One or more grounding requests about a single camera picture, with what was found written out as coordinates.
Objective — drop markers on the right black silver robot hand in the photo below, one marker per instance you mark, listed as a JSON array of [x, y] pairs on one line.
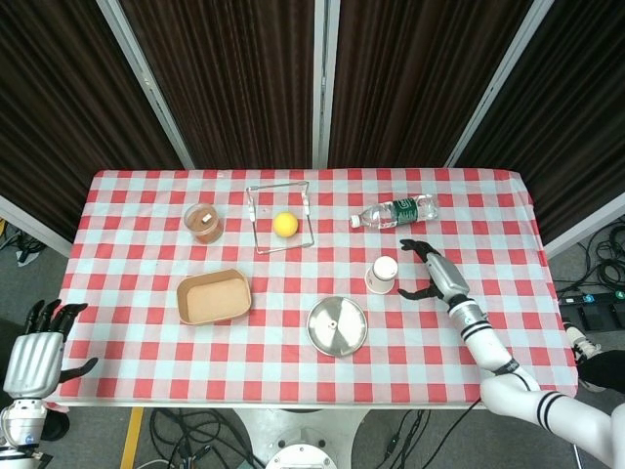
[[444, 278]]

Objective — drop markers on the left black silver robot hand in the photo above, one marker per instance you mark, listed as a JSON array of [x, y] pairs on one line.
[[34, 361]]

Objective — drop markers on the white paper cup blue stripe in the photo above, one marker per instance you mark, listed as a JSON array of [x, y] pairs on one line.
[[381, 276]]

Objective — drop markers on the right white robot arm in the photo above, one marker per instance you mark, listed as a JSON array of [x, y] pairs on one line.
[[493, 349]]

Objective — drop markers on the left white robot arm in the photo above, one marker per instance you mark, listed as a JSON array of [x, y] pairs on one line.
[[19, 425]]

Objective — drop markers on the round steel plate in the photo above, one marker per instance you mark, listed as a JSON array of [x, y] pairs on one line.
[[346, 337]]

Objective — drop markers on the clear water bottle green label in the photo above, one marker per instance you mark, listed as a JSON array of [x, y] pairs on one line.
[[395, 212]]

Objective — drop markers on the black power strip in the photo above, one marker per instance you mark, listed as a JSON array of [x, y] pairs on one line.
[[591, 297]]

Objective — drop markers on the white sneaker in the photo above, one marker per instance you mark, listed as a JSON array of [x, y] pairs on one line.
[[583, 342]]

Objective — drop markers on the yellow ball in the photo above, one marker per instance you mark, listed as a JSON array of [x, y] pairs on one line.
[[285, 225]]

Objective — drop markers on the brown paper food box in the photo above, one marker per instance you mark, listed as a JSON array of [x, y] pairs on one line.
[[215, 298]]

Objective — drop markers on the red white checkered tablecloth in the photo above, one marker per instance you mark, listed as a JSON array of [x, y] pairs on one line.
[[273, 371]]

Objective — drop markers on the dark brown curtain panel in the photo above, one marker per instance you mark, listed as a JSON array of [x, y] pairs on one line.
[[58, 122], [576, 122], [229, 83], [420, 83]]

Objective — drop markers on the clear jar of rubber bands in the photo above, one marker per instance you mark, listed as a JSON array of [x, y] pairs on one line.
[[204, 225]]

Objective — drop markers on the white metal frame rail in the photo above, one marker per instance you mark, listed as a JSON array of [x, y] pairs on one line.
[[34, 225], [586, 229]]

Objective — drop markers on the white metal frame post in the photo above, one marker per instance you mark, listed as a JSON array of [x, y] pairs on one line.
[[146, 83], [498, 83], [324, 83]]

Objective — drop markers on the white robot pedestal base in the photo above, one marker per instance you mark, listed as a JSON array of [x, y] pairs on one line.
[[303, 435]]

